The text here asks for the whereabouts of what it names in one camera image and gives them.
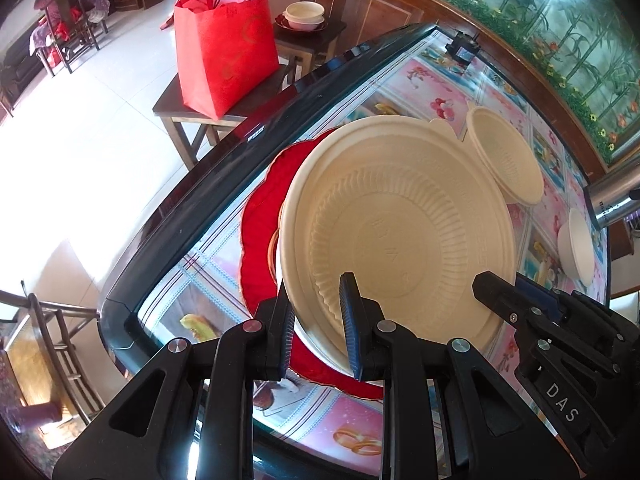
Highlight cream ribbed deep bowl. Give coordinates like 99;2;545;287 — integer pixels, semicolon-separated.
462;106;544;207

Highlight small red gold-rimmed plate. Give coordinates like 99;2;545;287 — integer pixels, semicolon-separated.
267;230;280;285

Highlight cream ribbed plate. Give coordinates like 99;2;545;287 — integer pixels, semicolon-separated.
279;116;516;375

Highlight stacked bowls on side table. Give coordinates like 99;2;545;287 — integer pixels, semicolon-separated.
274;1;328;32

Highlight stainless steel kettle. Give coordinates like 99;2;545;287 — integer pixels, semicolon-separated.
584;155;640;230

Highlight large red glass plate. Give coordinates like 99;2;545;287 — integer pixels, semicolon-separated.
240;130;383;401

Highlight dark wooden stool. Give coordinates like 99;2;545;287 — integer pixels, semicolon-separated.
152;64;296;171

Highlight small black motor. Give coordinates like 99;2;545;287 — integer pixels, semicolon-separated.
446;32;480;67

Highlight red gift bag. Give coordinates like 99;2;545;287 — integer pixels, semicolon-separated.
174;0;279;114

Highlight small wooden side table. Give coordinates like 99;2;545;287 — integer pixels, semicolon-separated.
272;15;346;78

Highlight wooden chair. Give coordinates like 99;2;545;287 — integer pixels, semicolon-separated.
32;0;111;73

